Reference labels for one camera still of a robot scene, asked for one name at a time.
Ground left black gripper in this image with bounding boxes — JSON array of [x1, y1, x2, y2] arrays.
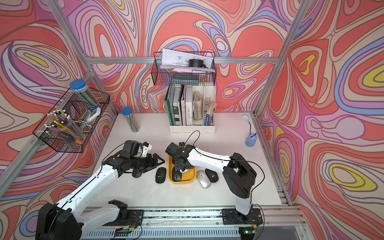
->
[[129, 152, 165, 173]]

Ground yellow storage tray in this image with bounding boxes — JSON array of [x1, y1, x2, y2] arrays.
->
[[166, 143, 197, 184]]

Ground black mouse with flower sticker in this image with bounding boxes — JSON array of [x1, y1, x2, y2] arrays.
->
[[205, 169, 219, 183]]

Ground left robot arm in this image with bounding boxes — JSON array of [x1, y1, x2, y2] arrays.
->
[[35, 140, 165, 240]]

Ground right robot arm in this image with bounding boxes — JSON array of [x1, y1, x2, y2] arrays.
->
[[166, 143, 257, 216]]

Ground white file organizer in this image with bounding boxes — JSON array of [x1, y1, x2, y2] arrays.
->
[[165, 85, 217, 134]]

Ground blue lid tube on table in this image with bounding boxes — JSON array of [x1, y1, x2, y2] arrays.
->
[[122, 107, 140, 133]]

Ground green folder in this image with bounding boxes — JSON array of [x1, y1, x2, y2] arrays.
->
[[165, 86, 174, 126]]

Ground white book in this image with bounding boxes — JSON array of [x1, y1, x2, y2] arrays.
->
[[185, 86, 193, 126]]

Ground small blue desk lamp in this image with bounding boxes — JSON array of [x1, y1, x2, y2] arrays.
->
[[242, 115, 257, 147]]

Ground clear pen holder cup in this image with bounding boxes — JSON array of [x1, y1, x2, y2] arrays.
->
[[45, 109, 86, 145]]

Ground black tape roll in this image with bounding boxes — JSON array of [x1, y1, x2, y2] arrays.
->
[[189, 59, 206, 68]]

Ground white papers in basket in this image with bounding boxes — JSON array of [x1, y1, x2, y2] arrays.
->
[[160, 49, 216, 73]]

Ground blue lid tube in basket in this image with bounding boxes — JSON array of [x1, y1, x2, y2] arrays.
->
[[70, 79, 100, 111]]

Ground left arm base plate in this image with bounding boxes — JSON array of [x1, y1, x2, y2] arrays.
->
[[104, 209, 144, 226]]

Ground aluminium front rail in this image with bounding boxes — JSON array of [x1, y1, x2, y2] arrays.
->
[[80, 207, 314, 240]]

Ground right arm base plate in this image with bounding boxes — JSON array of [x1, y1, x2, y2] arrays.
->
[[220, 208, 264, 226]]

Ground black wire basket left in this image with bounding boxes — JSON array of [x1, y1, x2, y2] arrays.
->
[[33, 88, 110, 153]]

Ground black wire basket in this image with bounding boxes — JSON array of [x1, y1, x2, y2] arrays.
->
[[151, 51, 217, 86], [33, 88, 110, 153]]

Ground black wire basket back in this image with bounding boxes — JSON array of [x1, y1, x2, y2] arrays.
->
[[151, 51, 217, 86]]

